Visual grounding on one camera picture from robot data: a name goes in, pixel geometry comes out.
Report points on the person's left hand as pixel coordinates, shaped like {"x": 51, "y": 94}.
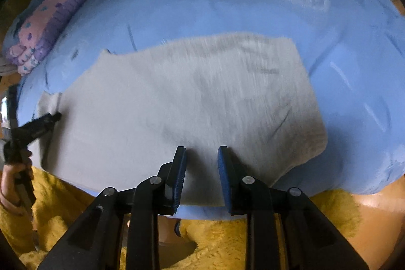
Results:
{"x": 9, "y": 184}

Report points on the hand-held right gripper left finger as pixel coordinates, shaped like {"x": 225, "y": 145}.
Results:
{"x": 181, "y": 175}

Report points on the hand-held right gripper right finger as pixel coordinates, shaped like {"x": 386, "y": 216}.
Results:
{"x": 222, "y": 175}

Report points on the purple pink folded blanket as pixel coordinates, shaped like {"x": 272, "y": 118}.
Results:
{"x": 44, "y": 26}

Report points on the blue bed sheet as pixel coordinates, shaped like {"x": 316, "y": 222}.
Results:
{"x": 221, "y": 4}

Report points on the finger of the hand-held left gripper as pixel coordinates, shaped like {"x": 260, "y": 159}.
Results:
{"x": 41, "y": 124}

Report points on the grey fleece pants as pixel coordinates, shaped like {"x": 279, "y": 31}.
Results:
{"x": 177, "y": 105}

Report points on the yellow fleece garment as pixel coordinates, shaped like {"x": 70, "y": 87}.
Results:
{"x": 221, "y": 244}

